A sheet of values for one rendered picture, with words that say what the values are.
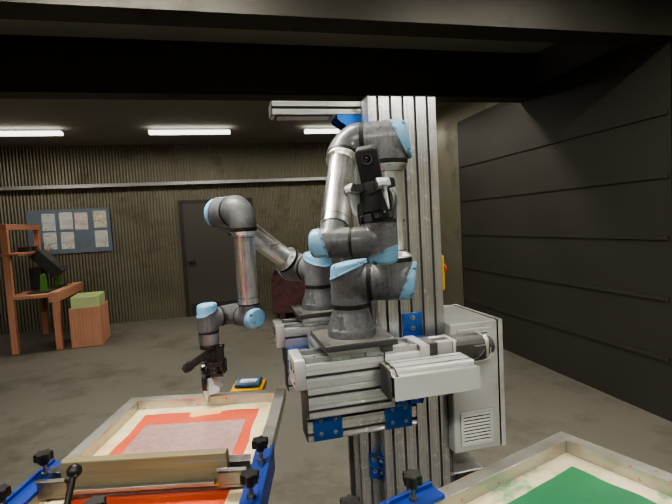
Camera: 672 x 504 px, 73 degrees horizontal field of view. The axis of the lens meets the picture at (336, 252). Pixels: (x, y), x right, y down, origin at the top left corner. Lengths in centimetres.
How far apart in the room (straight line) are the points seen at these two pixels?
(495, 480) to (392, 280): 57
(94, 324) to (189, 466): 642
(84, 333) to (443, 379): 670
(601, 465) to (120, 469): 120
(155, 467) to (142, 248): 789
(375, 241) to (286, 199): 796
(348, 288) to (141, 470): 71
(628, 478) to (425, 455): 69
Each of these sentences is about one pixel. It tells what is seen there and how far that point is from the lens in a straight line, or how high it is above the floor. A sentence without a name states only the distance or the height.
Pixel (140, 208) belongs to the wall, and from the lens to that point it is 908.
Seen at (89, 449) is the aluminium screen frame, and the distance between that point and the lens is 164.
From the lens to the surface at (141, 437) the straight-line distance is 170.
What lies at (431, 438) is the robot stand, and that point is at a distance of 182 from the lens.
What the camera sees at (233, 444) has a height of 96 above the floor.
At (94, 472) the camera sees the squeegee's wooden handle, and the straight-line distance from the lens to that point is 138.
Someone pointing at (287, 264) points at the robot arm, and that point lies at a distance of 192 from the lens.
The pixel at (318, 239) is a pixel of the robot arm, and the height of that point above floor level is 157.
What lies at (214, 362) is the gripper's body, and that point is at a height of 112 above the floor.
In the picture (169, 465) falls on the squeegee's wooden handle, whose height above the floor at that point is 104.
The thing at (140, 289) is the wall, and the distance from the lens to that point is 914.
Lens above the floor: 161
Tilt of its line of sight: 4 degrees down
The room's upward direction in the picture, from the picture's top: 3 degrees counter-clockwise
